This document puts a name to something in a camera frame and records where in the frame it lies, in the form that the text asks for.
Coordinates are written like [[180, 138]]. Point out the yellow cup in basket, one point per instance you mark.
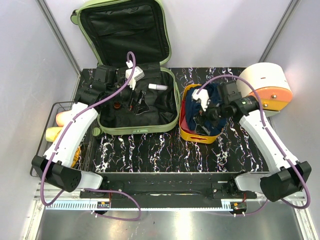
[[52, 133]]

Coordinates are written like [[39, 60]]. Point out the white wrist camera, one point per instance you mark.
[[201, 96], [138, 74]]

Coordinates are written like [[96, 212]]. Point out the white pink tube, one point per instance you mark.
[[158, 87]]

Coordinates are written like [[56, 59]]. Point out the pink maroon garment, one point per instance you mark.
[[183, 122]]

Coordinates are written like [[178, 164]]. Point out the black marble pattern mat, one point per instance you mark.
[[166, 152]]

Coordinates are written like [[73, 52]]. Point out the orange plastic basket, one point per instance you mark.
[[191, 136]]

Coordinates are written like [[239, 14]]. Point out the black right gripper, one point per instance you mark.
[[208, 114]]

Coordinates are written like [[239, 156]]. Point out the green hard-shell suitcase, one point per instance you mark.
[[118, 31]]

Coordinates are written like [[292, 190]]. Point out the yellow dotted plate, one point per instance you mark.
[[76, 156]]

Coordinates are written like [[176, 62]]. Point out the white orange drawer cabinet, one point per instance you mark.
[[269, 81]]

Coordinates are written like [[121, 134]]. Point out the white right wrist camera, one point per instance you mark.
[[201, 96]]

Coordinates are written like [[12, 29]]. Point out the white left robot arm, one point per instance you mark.
[[54, 167]]

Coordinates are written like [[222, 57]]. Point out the aluminium rail frame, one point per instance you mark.
[[202, 213]]

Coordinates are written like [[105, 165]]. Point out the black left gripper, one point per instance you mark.
[[142, 105]]

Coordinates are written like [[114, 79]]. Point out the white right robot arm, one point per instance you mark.
[[286, 174]]

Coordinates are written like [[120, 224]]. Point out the small brown bottle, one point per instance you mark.
[[117, 105]]

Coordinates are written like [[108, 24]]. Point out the black wire basket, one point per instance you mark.
[[65, 145]]

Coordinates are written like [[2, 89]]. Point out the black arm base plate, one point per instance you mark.
[[165, 185]]

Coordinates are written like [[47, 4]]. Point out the pink cup in basket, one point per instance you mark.
[[63, 118]]

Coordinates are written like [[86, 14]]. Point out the navy blue garment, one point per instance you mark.
[[197, 123]]

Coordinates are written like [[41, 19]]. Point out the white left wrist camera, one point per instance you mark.
[[138, 74]]

